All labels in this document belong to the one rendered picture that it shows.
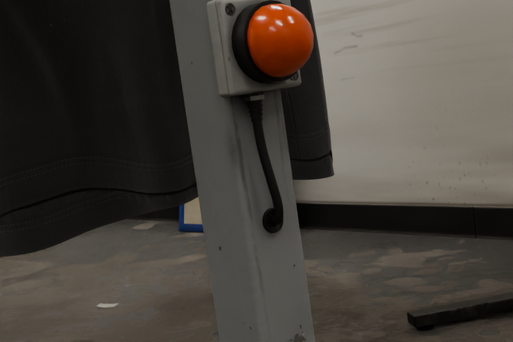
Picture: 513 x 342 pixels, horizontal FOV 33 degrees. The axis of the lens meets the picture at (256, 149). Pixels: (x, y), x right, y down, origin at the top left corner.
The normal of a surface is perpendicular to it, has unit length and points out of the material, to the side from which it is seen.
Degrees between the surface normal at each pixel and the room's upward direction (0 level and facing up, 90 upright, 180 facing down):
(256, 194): 90
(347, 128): 90
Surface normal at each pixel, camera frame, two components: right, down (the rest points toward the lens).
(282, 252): 0.64, -0.04
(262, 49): -0.39, 0.29
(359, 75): -0.75, 0.16
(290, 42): 0.21, 0.22
